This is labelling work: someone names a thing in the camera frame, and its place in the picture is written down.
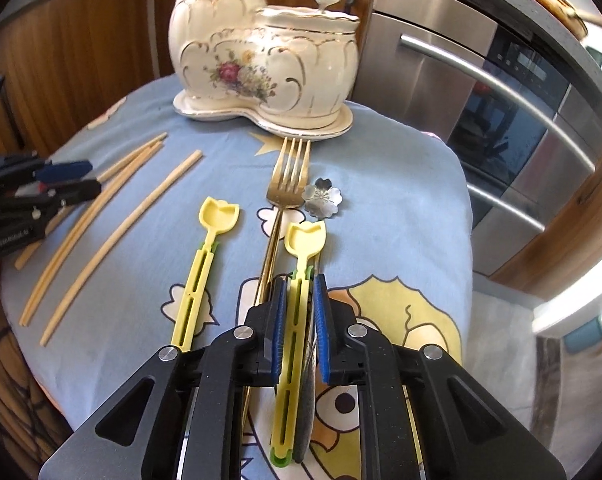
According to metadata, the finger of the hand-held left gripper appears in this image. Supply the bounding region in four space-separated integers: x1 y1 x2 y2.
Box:
42 179 102 209
36 159 94 184

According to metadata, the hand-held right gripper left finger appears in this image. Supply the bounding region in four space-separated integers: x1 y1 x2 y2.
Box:
38 277 288 480

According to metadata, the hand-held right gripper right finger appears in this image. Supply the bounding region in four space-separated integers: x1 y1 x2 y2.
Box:
314 274 567 480

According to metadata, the yellow tulip-shaped plastic spoon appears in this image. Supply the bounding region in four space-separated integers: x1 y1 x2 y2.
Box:
170 196 241 353
270 220 327 467

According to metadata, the silver flower-handled spoon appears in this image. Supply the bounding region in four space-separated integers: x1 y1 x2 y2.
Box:
293 177 344 463

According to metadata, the gold metal fork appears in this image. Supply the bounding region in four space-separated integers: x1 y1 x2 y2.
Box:
243 137 313 461

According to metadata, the floral ceramic utensil holder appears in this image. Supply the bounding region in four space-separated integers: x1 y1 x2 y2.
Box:
168 0 361 120

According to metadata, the wooden base cabinet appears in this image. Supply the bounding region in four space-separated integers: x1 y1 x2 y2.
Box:
0 0 382 161

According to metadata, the white ceramic holder tray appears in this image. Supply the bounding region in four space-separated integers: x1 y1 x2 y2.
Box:
173 92 354 139

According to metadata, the stainless steel oven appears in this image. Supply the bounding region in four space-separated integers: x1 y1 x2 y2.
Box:
353 0 602 281

